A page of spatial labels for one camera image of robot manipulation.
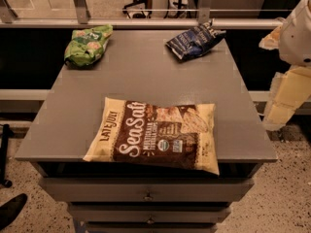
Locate green chip bag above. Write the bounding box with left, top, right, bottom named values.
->
left=64, top=24, right=113, bottom=67

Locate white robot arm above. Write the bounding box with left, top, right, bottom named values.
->
left=259, top=0, right=311, bottom=131

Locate black stand at left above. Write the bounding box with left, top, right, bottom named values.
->
left=0, top=124, right=14, bottom=188

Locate top grey drawer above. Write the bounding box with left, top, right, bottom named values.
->
left=39, top=178, right=254, bottom=203

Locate grey drawer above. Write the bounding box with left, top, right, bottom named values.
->
left=39, top=178, right=254, bottom=203
left=68, top=204, right=230, bottom=223
left=86, top=223, right=217, bottom=233

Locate black office chair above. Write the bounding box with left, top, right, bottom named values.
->
left=122, top=0, right=152, bottom=18

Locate blue chip bag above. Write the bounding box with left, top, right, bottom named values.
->
left=166, top=22, right=226, bottom=61

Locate bottom grey drawer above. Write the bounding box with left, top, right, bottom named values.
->
left=86, top=223, right=217, bottom=233

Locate brown Sea Salt chip bag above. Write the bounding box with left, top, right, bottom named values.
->
left=84, top=98, right=220, bottom=175

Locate middle grey drawer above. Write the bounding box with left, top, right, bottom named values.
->
left=68, top=204, right=230, bottom=223

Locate metal railing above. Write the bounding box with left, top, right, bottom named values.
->
left=0, top=0, right=283, bottom=29

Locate grey drawer cabinet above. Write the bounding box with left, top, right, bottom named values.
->
left=17, top=30, right=276, bottom=233

